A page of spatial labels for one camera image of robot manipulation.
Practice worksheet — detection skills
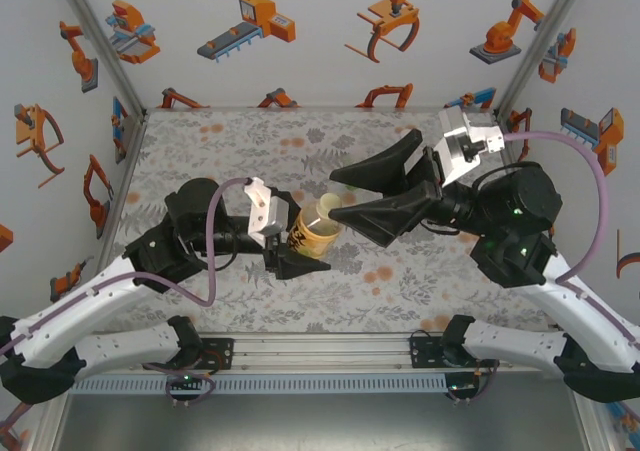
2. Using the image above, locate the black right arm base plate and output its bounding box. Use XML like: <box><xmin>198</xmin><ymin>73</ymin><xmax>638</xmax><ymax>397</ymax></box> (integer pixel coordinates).
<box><xmin>408</xmin><ymin>331</ymin><xmax>501</xmax><ymax>371</ymax></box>

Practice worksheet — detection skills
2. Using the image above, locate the aluminium front rail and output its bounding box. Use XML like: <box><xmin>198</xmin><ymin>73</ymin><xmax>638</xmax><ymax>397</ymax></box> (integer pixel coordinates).
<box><xmin>47</xmin><ymin>331</ymin><xmax>595</xmax><ymax>376</ymax></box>

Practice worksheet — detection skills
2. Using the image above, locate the grey metal panel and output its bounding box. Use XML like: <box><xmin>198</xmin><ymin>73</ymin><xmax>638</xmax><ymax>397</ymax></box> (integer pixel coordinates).
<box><xmin>49</xmin><ymin>393</ymin><xmax>594</xmax><ymax>451</ymax></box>

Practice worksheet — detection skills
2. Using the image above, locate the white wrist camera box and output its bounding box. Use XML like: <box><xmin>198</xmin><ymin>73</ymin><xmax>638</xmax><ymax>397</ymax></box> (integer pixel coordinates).
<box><xmin>433</xmin><ymin>108</ymin><xmax>506</xmax><ymax>188</ymax></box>
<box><xmin>243</xmin><ymin>176</ymin><xmax>296</xmax><ymax>248</ymax></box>

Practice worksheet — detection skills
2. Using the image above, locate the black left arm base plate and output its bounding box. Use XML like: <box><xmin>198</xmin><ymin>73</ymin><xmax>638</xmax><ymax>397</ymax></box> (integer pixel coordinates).
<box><xmin>197</xmin><ymin>338</ymin><xmax>236</xmax><ymax>371</ymax></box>

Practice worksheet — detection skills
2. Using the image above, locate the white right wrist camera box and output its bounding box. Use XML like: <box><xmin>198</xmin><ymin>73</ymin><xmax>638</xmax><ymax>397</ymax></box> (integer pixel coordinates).
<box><xmin>433</xmin><ymin>108</ymin><xmax>506</xmax><ymax>188</ymax></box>

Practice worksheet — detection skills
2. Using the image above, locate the floral tablecloth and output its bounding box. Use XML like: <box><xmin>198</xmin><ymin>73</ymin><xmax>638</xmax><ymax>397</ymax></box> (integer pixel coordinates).
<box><xmin>106</xmin><ymin>109</ymin><xmax>554</xmax><ymax>335</ymax></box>

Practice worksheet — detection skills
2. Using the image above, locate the white slotted cable duct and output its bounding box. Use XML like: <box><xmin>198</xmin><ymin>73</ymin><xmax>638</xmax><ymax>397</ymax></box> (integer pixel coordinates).
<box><xmin>67</xmin><ymin>373</ymin><xmax>450</xmax><ymax>396</ymax></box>

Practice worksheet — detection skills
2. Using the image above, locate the aluminium frame post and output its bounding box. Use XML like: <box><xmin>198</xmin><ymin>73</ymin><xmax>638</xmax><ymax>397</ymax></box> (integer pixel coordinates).
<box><xmin>49</xmin><ymin>0</ymin><xmax>150</xmax><ymax>117</ymax></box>
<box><xmin>492</xmin><ymin>0</ymin><xmax>596</xmax><ymax>120</ymax></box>

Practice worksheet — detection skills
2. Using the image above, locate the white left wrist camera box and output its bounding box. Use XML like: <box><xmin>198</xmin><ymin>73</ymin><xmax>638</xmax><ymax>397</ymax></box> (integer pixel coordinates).
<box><xmin>243</xmin><ymin>176</ymin><xmax>296</xmax><ymax>248</ymax></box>

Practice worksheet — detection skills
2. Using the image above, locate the aluminium back rail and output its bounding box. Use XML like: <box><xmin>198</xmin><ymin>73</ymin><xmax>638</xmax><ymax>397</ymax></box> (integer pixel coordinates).
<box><xmin>144</xmin><ymin>104</ymin><xmax>497</xmax><ymax>115</ymax></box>

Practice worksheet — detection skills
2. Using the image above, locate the yellow tea bottle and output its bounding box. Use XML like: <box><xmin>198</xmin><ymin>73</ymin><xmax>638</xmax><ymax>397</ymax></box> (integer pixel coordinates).
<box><xmin>285</xmin><ymin>193</ymin><xmax>346</xmax><ymax>261</ymax></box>

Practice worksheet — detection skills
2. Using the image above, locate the yellow bottle cap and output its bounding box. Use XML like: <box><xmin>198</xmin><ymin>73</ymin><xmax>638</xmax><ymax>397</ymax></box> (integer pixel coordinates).
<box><xmin>318</xmin><ymin>194</ymin><xmax>344</xmax><ymax>218</ymax></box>

